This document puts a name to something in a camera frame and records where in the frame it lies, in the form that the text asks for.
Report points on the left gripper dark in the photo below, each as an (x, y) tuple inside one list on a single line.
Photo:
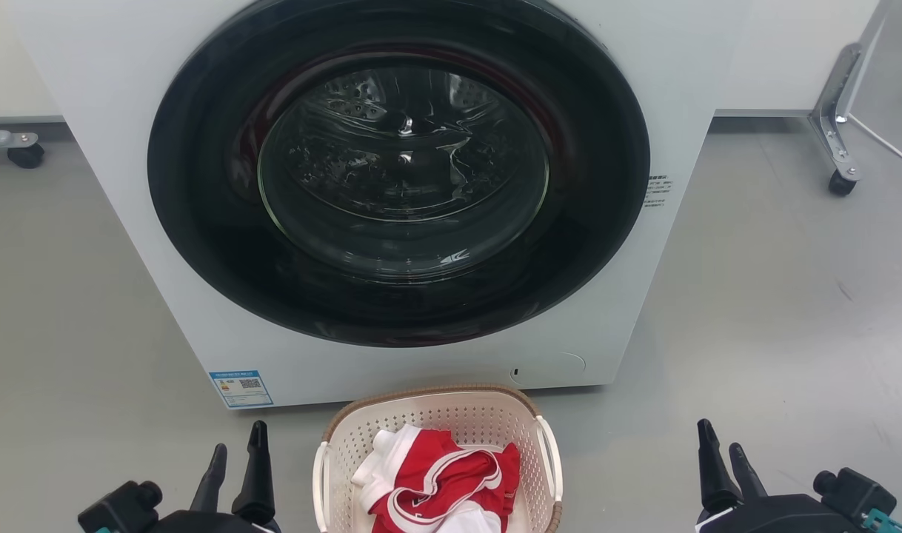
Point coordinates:
[(214, 524)]

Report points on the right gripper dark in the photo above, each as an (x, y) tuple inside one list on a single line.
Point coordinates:
[(777, 516)]

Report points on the cream perforated plastic laundry basket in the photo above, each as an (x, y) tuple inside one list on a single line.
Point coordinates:
[(436, 413)]

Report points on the blue energy label sticker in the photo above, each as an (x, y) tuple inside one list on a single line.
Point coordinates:
[(241, 389)]

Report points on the red and white garment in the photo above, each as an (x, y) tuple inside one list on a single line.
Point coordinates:
[(436, 481)]

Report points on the white round filter cover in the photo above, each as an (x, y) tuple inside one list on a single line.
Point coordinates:
[(551, 368)]

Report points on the black round washer door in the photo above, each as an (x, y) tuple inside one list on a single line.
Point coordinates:
[(199, 222)]

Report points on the white front-load washing machine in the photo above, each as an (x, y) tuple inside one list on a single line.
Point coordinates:
[(118, 222)]

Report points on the small printed text sticker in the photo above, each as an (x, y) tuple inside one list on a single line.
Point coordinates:
[(657, 191)]

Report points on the short grey leg black caster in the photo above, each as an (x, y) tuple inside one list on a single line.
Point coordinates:
[(25, 155)]

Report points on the white partition panel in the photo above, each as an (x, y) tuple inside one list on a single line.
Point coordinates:
[(792, 59)]

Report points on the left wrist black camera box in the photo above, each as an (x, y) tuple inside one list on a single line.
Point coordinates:
[(121, 507)]

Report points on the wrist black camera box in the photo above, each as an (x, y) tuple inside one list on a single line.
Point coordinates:
[(858, 494), (121, 507)]

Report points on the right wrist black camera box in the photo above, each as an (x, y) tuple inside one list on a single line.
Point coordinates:
[(858, 494)]

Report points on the tall metal frame leg caster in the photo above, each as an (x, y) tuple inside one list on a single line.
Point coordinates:
[(836, 133)]

